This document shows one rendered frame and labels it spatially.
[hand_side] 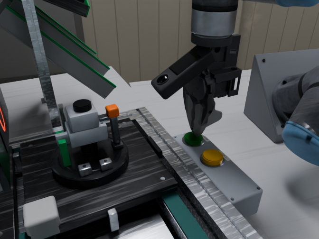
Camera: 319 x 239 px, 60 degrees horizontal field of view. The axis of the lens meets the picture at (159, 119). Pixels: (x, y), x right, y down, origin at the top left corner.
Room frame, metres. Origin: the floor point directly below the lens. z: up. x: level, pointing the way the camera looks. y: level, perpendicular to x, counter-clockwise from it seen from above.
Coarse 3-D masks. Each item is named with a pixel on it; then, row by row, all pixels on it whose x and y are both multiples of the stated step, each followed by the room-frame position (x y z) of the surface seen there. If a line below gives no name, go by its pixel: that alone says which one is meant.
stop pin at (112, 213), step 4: (108, 212) 0.29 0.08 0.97; (112, 212) 0.29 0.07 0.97; (116, 212) 0.29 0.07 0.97; (108, 216) 0.28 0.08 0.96; (112, 216) 0.28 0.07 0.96; (116, 216) 0.28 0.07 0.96; (108, 220) 0.29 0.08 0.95; (112, 220) 0.28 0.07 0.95; (116, 220) 0.28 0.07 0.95; (112, 224) 0.28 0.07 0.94; (116, 224) 0.28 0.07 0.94; (112, 228) 0.28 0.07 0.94; (116, 228) 0.28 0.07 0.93
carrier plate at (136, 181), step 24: (120, 120) 0.55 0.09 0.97; (24, 144) 0.45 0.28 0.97; (48, 144) 0.45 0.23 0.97; (144, 144) 0.45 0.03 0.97; (24, 168) 0.38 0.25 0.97; (48, 168) 0.38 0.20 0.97; (144, 168) 0.38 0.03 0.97; (24, 192) 0.32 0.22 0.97; (48, 192) 0.32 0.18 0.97; (72, 192) 0.32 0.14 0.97; (96, 192) 0.32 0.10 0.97; (120, 192) 0.32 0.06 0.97; (144, 192) 0.32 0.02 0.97; (168, 192) 0.34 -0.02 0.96; (72, 216) 0.28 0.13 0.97; (96, 216) 0.28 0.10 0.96
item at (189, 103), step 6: (186, 96) 0.51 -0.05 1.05; (192, 96) 0.50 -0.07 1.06; (186, 102) 0.50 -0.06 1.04; (192, 102) 0.48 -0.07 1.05; (198, 102) 0.49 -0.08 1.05; (186, 108) 0.50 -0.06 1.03; (192, 108) 0.48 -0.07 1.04; (192, 114) 0.49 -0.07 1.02; (192, 120) 0.48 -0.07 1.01; (192, 126) 0.48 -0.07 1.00
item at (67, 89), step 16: (32, 80) 1.03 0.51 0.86; (64, 80) 1.03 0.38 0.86; (112, 80) 1.03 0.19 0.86; (16, 96) 0.89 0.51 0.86; (32, 96) 0.89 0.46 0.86; (64, 96) 0.89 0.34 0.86; (80, 96) 0.89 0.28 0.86; (96, 96) 0.89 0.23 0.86; (112, 96) 0.89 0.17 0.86; (128, 96) 0.89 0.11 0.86; (16, 112) 0.77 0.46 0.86; (32, 112) 0.77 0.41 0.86; (48, 112) 0.77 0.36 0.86; (16, 128) 0.68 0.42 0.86; (32, 128) 0.68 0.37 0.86; (48, 128) 0.68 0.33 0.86; (256, 224) 0.35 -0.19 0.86
